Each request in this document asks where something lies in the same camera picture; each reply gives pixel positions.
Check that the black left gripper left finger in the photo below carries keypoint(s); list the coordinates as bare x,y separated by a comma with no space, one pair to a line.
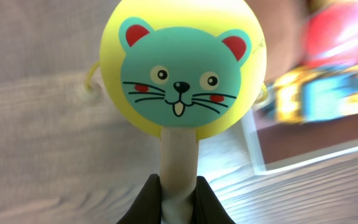
146,208

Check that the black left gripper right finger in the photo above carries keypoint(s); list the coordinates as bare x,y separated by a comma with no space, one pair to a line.
207,207

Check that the wooden cat rattle drum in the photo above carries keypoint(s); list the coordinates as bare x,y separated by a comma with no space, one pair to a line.
181,71

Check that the yellow and blue toy truck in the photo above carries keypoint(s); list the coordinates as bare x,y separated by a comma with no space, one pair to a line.
308,95

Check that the brown plush toy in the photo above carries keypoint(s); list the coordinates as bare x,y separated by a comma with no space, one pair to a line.
282,22

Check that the orange toy ball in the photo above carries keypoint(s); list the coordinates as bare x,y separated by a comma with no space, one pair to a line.
331,34

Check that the white box pink inside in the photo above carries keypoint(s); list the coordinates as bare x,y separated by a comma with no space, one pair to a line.
276,146

